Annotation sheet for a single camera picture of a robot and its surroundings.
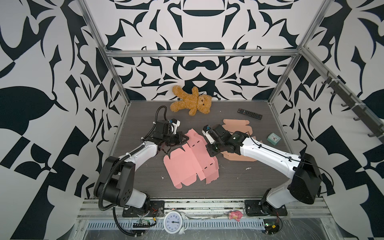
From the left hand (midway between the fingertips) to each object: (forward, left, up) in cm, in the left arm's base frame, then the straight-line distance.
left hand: (189, 136), depth 85 cm
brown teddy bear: (+32, -3, -7) cm, 33 cm away
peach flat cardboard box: (+17, -32, -16) cm, 40 cm away
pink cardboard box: (-13, +4, -13) cm, 18 cm away
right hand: (-7, -10, 0) cm, 12 cm away
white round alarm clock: (-39, +8, -11) cm, 41 cm away
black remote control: (+25, -44, -12) cm, 52 cm away
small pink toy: (-37, -21, -10) cm, 44 cm away
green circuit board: (-42, -37, -15) cm, 58 cm away
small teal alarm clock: (+3, -54, -12) cm, 56 cm away
